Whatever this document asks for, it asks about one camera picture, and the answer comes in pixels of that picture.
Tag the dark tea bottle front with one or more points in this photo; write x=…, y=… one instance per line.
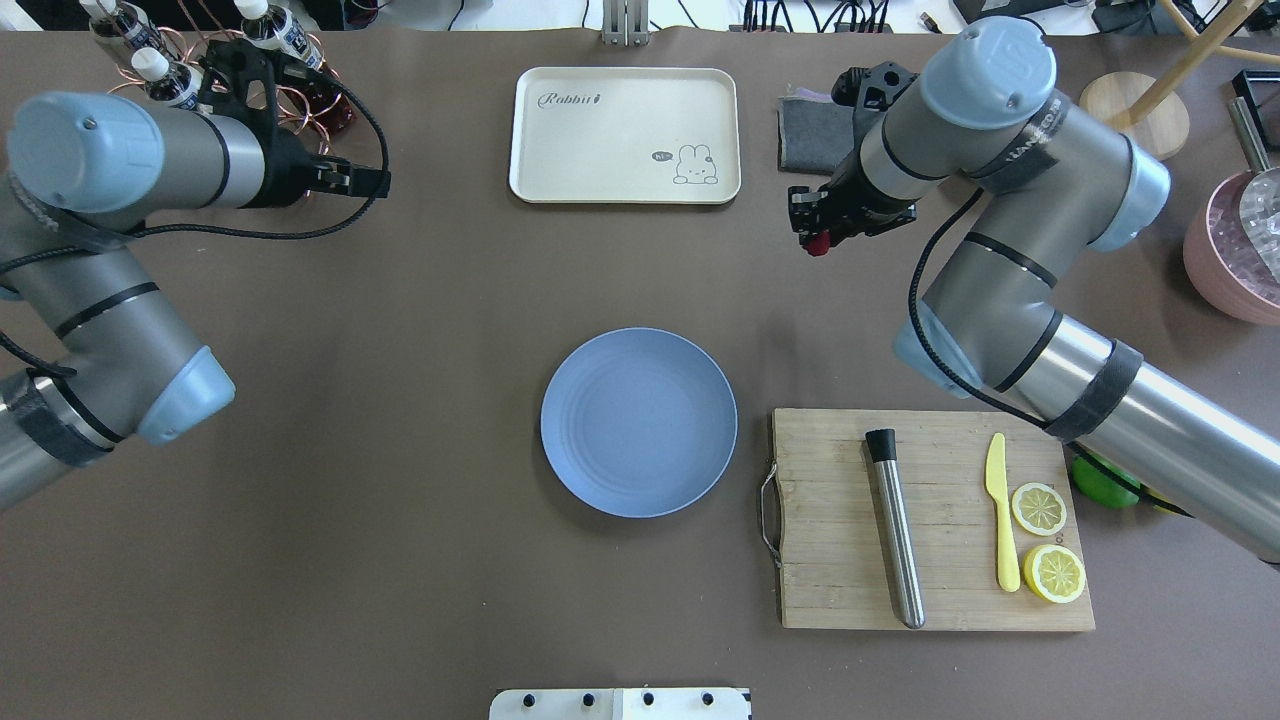
x=172, y=83

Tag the copper wire bottle rack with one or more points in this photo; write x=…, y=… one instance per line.
x=333, y=172

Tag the pink bowl with ice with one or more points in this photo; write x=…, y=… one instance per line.
x=1221, y=262

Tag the yellow plastic knife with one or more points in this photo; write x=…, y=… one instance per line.
x=995, y=482

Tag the wooden cup tree stand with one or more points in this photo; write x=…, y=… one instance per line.
x=1147, y=109

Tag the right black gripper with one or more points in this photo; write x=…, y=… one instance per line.
x=848, y=202

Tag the metal ice scoop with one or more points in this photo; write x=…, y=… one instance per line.
x=1258, y=207

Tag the grey folded cloth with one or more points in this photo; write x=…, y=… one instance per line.
x=816, y=134

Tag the lemon half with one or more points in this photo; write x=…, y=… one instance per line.
x=1038, y=509
x=1054, y=573

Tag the aluminium frame post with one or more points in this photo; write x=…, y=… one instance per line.
x=625, y=23

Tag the white mounting plate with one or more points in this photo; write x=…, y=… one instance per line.
x=696, y=702

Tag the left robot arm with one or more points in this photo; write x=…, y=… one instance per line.
x=84, y=173

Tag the cream rabbit tray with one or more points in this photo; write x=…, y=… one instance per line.
x=625, y=135

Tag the lemon half left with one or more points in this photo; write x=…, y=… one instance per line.
x=1038, y=509

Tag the red strawberry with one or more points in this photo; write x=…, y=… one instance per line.
x=818, y=245

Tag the blue plate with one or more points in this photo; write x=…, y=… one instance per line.
x=639, y=423

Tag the wooden cutting board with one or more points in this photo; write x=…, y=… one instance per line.
x=834, y=572

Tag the dark tea bottle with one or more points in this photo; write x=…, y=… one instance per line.
x=121, y=29
x=172, y=83
x=271, y=27

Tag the dark tea bottle middle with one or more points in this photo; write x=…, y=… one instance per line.
x=271, y=27

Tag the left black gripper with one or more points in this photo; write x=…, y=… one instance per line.
x=283, y=168

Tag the steel muddler black cap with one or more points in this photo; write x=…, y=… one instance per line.
x=906, y=582

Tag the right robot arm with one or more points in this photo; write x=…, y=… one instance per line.
x=987, y=107

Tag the dark tea bottle back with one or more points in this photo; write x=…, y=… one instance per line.
x=121, y=29

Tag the lemon half right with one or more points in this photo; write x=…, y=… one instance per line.
x=1054, y=573

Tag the green lime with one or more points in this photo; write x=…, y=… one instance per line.
x=1103, y=482

